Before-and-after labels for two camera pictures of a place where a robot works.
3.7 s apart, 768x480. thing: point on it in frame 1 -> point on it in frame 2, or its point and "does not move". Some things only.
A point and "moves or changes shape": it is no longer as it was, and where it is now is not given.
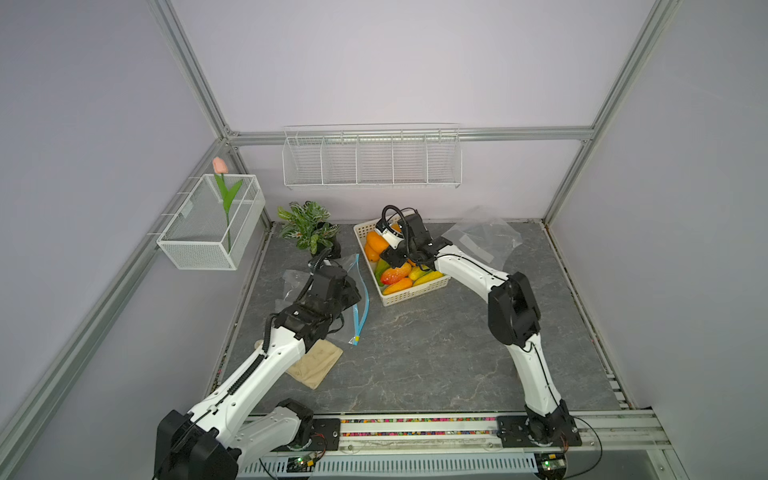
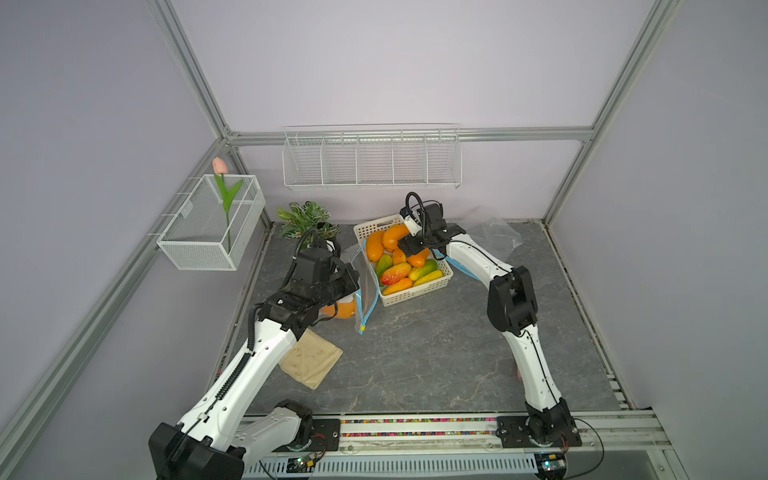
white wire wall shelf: [373, 156] does not move
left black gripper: [353, 296] -> [349, 276]
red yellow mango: [392, 275] does not move
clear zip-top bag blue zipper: [354, 320] moves or changes shape
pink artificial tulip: [220, 167] does not move
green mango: [417, 272] does not move
